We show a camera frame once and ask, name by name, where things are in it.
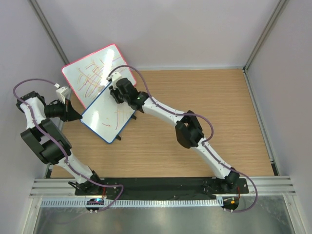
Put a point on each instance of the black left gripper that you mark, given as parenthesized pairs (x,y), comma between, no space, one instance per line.
(69,113)

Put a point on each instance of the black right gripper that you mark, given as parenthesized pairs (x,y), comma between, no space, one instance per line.
(113,91)

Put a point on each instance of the blue framed whiteboard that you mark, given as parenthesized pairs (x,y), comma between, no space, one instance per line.
(105,117)

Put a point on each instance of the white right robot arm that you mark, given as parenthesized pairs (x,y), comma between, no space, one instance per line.
(188,130)

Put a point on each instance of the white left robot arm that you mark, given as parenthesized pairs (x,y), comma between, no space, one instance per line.
(50,145)

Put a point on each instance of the pink framed whiteboard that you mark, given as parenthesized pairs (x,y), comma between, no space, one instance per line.
(87,76)

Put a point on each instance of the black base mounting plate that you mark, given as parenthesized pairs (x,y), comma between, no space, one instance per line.
(164,188)

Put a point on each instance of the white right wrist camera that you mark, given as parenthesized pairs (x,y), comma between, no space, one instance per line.
(114,77)

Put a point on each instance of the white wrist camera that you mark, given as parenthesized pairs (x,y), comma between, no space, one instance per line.
(62,93)
(114,77)

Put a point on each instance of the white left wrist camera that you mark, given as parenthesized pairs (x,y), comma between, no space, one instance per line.
(62,93)

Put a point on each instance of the white slotted cable duct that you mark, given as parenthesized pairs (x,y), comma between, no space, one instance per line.
(98,203)

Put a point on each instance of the aluminium frame rail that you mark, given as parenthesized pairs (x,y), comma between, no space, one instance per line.
(258,185)

